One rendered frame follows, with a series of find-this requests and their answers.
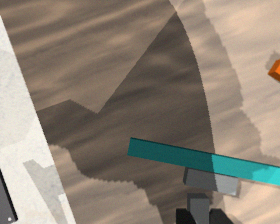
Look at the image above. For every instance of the grey rod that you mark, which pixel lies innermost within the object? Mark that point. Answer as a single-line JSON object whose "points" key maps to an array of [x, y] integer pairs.
{"points": [[198, 205], [210, 181]]}

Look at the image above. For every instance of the turquoise rod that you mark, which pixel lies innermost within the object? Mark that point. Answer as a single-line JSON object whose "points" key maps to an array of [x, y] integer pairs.
{"points": [[204, 161]]}

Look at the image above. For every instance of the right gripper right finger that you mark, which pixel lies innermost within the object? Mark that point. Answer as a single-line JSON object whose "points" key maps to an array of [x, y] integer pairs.
{"points": [[217, 216]]}

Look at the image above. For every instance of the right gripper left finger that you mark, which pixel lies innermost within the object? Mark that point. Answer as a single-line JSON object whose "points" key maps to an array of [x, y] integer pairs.
{"points": [[184, 217]]}

